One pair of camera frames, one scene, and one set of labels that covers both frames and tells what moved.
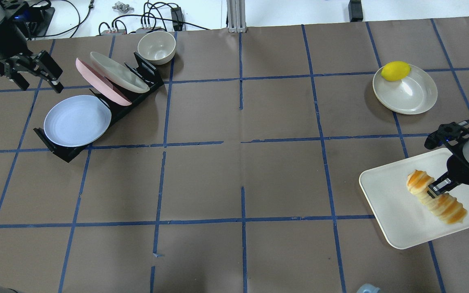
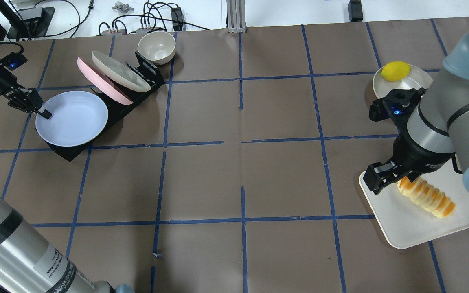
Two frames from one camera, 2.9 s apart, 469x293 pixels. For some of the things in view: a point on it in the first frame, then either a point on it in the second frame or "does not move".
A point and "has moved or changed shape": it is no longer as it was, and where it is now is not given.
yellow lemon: x=395 y=71 does not move
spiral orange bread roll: x=444 y=206 has moved or changed shape
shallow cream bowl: x=410 y=95 does not move
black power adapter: x=177 y=15 does not move
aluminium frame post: x=236 y=12 does not move
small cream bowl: x=158 y=47 does not move
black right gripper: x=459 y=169 -> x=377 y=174
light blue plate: x=76 y=120 has moved or changed shape
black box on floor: x=355 y=11 does not move
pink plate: x=101 y=83 does not move
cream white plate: x=118 y=74 does not move
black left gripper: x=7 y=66 -> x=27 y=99
